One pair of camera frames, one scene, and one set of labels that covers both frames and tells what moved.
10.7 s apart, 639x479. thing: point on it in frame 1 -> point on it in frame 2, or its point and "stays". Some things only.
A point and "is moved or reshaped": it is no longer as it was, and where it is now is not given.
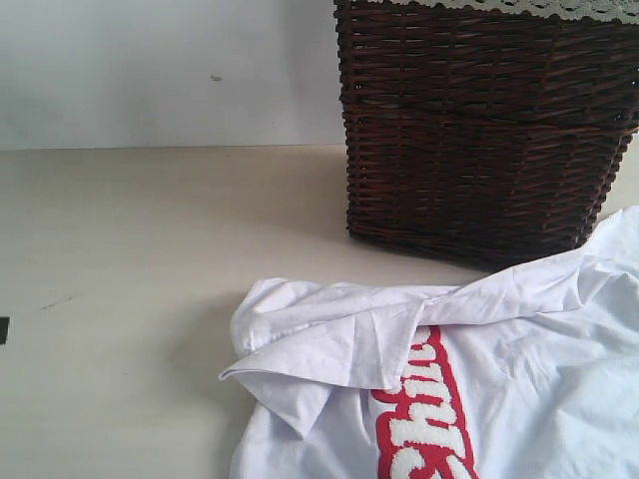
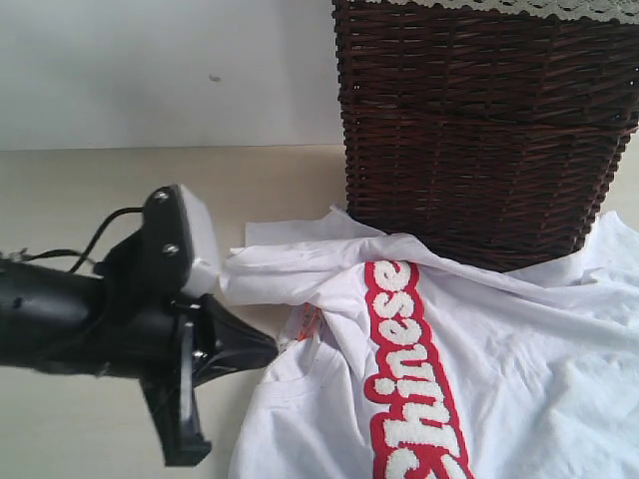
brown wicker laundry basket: [486, 138] stays
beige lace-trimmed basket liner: [586, 10] stays
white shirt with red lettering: [530, 374] is moved or reshaped
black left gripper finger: [4, 324] -> [147, 333]
